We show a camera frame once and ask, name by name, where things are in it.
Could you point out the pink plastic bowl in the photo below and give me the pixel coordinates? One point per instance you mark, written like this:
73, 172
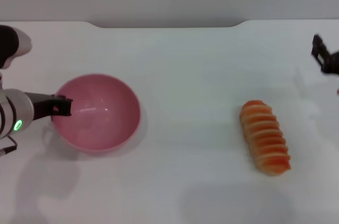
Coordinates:
103, 118

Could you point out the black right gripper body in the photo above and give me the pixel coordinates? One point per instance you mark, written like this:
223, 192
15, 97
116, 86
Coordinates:
332, 63

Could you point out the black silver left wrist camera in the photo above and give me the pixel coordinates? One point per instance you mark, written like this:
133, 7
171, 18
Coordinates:
12, 45

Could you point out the orange striped bread loaf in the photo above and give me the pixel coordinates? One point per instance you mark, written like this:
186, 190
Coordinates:
265, 136

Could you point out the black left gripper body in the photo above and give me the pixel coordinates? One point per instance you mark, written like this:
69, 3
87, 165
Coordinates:
39, 106

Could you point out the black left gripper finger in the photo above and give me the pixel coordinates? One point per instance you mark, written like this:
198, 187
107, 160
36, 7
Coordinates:
63, 106

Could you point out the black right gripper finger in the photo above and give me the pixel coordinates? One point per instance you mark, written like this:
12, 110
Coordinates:
319, 48

